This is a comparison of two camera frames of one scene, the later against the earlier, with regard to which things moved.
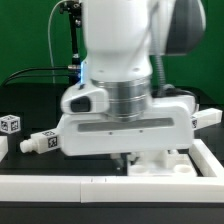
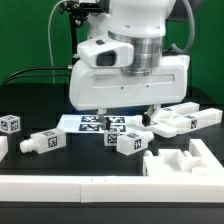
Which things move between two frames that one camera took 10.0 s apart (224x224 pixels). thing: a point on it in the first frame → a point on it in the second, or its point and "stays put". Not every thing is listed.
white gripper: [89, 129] → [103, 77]
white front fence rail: [110, 189] stays put
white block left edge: [3, 147] stays put
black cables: [35, 75] stays put
